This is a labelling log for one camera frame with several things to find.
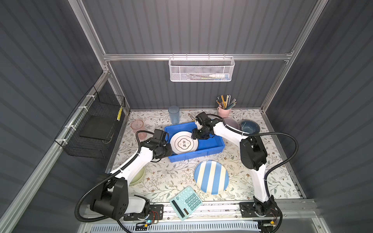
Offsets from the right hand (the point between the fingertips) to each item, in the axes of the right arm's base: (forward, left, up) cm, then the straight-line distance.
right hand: (195, 137), depth 97 cm
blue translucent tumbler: (+15, +15, +8) cm, 23 cm away
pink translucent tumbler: (+15, +44, -5) cm, 47 cm away
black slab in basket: (-10, +50, +24) cm, 56 cm away
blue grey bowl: (+11, -40, -4) cm, 42 cm away
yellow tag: (+2, +44, +21) cm, 49 cm away
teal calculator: (-39, +6, -4) cm, 39 cm away
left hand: (-12, +16, +3) cm, 20 cm away
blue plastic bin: (-7, -7, -1) cm, 10 cm away
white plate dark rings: (-3, +8, -2) cm, 9 cm away
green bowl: (-26, +32, +1) cm, 42 cm away
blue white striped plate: (-25, -9, -6) cm, 27 cm away
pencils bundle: (+27, -26, +6) cm, 38 cm away
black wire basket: (+4, +56, +28) cm, 63 cm away
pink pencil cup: (+21, -22, +1) cm, 30 cm away
